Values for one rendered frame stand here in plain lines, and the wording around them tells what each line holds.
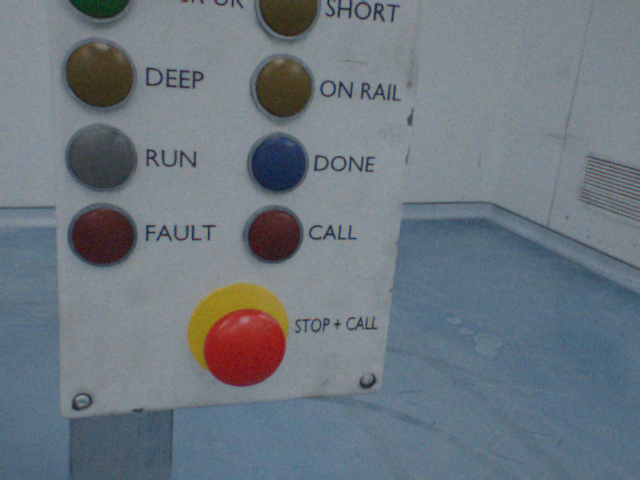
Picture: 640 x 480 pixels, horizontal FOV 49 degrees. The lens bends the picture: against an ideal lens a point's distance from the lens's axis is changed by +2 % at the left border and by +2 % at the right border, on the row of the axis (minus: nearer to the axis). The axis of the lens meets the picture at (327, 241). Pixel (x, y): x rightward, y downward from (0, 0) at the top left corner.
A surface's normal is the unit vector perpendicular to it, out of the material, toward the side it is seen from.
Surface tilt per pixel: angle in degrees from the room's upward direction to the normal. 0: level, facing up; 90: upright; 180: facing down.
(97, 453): 90
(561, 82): 90
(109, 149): 87
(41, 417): 0
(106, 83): 93
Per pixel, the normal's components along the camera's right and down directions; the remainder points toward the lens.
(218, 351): -0.14, 0.25
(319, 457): 0.08, -0.95
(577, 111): -0.93, 0.04
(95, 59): 0.27, 0.25
